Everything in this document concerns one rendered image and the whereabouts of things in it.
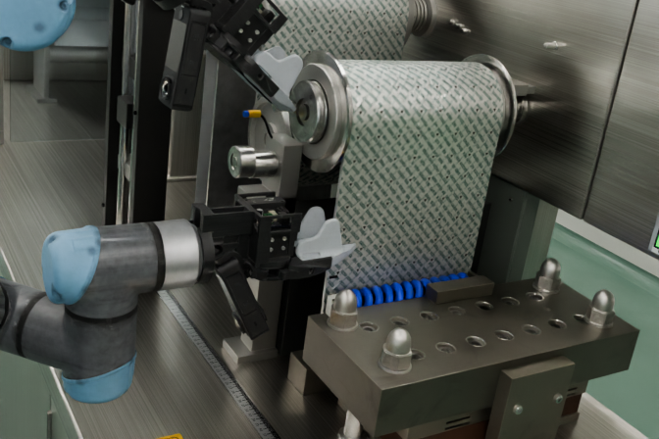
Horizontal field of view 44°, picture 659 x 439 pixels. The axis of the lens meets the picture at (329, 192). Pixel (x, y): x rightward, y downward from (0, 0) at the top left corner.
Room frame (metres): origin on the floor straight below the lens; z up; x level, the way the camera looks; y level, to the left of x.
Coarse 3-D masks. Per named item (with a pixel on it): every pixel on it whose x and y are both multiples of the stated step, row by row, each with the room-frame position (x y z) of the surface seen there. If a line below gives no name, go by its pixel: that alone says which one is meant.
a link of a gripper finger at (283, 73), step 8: (256, 56) 0.91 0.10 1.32; (264, 56) 0.91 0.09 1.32; (272, 56) 0.92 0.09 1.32; (288, 56) 0.93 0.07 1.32; (296, 56) 0.93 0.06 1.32; (264, 64) 0.91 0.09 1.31; (272, 64) 0.91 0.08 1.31; (280, 64) 0.92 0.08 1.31; (288, 64) 0.93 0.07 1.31; (296, 64) 0.93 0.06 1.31; (272, 72) 0.92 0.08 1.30; (280, 72) 0.92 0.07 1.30; (288, 72) 0.93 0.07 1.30; (296, 72) 0.93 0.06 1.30; (280, 80) 0.92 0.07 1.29; (288, 80) 0.93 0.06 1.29; (280, 88) 0.92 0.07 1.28; (288, 88) 0.93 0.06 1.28; (280, 96) 0.92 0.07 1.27; (280, 104) 0.92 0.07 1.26; (288, 104) 0.93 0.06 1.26
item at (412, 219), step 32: (416, 160) 0.96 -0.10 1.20; (448, 160) 0.99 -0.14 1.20; (480, 160) 1.02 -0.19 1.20; (352, 192) 0.92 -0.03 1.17; (384, 192) 0.94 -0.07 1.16; (416, 192) 0.97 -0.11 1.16; (448, 192) 1.00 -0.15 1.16; (480, 192) 1.03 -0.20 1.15; (352, 224) 0.92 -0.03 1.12; (384, 224) 0.95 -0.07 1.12; (416, 224) 0.97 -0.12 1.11; (448, 224) 1.00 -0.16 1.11; (480, 224) 1.03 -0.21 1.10; (352, 256) 0.92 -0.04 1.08; (384, 256) 0.95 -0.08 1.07; (416, 256) 0.98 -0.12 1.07; (448, 256) 1.01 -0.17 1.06; (352, 288) 0.93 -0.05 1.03
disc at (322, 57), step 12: (312, 60) 0.98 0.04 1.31; (324, 60) 0.95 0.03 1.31; (336, 60) 0.93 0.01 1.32; (336, 72) 0.93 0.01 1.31; (348, 84) 0.91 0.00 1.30; (348, 96) 0.90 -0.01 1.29; (348, 108) 0.90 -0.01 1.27; (348, 120) 0.90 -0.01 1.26; (348, 132) 0.89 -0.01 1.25; (336, 144) 0.91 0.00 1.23; (336, 156) 0.91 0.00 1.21; (312, 168) 0.95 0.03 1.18; (324, 168) 0.93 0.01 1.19
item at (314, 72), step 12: (300, 72) 0.98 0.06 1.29; (312, 72) 0.96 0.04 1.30; (324, 72) 0.94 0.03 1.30; (324, 84) 0.93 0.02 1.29; (336, 84) 0.92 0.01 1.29; (336, 96) 0.91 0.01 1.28; (336, 108) 0.91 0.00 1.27; (504, 108) 1.04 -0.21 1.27; (336, 120) 0.90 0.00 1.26; (336, 132) 0.91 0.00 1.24; (312, 144) 0.94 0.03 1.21; (324, 144) 0.92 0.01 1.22; (312, 156) 0.94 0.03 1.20; (324, 156) 0.92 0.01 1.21
